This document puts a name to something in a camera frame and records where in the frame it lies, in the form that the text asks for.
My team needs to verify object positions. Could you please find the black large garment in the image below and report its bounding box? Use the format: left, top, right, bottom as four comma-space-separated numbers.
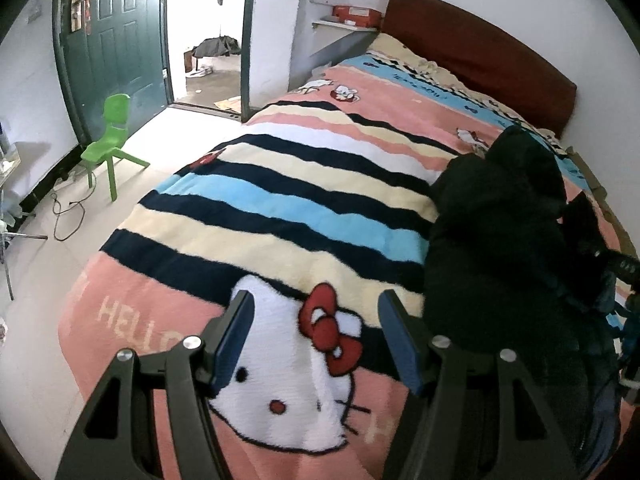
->
423, 126, 620, 477

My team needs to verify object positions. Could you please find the metal tripod stand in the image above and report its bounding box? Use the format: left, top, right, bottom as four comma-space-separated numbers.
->
0, 191, 49, 301

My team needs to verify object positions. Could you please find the Hello Kitty striped blanket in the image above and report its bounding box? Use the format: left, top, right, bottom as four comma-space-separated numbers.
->
57, 52, 626, 480

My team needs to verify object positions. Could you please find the green plastic chair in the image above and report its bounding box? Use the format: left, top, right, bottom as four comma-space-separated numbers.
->
80, 93, 150, 202

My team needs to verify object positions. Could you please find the dark red headboard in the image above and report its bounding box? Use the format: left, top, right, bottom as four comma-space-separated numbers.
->
382, 0, 577, 136

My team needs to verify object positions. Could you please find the beige patterned pillow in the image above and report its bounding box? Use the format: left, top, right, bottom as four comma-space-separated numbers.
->
367, 32, 567, 156

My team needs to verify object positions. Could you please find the dark green door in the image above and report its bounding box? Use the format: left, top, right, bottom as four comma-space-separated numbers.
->
53, 0, 168, 145

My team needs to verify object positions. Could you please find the red box on shelf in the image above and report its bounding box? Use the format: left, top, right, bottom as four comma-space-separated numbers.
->
332, 4, 383, 28

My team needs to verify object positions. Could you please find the black cable on floor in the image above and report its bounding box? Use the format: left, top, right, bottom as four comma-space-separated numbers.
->
49, 169, 99, 243

